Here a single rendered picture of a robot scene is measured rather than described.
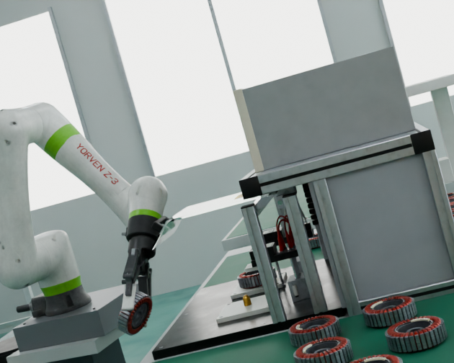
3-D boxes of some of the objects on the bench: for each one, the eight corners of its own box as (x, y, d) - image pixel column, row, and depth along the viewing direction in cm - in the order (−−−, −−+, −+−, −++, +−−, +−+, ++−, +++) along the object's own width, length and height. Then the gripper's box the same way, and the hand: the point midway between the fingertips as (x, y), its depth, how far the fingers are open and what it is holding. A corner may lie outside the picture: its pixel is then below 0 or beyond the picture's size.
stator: (336, 325, 181) (331, 310, 181) (347, 338, 170) (342, 320, 170) (287, 340, 181) (283, 324, 180) (295, 353, 170) (291, 335, 169)
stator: (158, 306, 217) (146, 289, 208) (135, 342, 213) (122, 326, 204) (146, 300, 219) (135, 283, 209) (124, 336, 215) (111, 320, 205)
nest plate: (217, 323, 206) (215, 319, 206) (226, 308, 221) (225, 304, 221) (274, 310, 203) (272, 305, 203) (279, 295, 218) (278, 291, 218)
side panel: (349, 317, 186) (312, 181, 184) (349, 314, 189) (312, 180, 187) (472, 289, 181) (435, 149, 179) (470, 286, 184) (434, 148, 182)
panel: (341, 308, 187) (307, 183, 185) (344, 252, 252) (319, 159, 250) (346, 307, 187) (311, 181, 185) (348, 251, 252) (323, 158, 250)
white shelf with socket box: (391, 226, 287) (357, 101, 285) (387, 211, 324) (357, 99, 321) (491, 201, 281) (457, 73, 278) (475, 189, 318) (446, 75, 315)
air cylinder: (292, 302, 206) (287, 281, 206) (295, 294, 214) (289, 274, 213) (312, 297, 205) (306, 276, 205) (313, 290, 213) (308, 270, 212)
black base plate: (153, 360, 196) (151, 351, 196) (202, 295, 259) (200, 288, 259) (344, 316, 188) (341, 307, 188) (346, 260, 251) (345, 253, 251)
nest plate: (231, 299, 230) (230, 295, 230) (238, 287, 244) (237, 283, 244) (282, 287, 227) (281, 283, 227) (287, 275, 242) (286, 271, 242)
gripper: (141, 260, 232) (133, 335, 221) (116, 222, 213) (106, 302, 201) (167, 258, 231) (160, 334, 219) (144, 220, 211) (135, 301, 200)
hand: (135, 312), depth 211 cm, fingers closed on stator, 11 cm apart
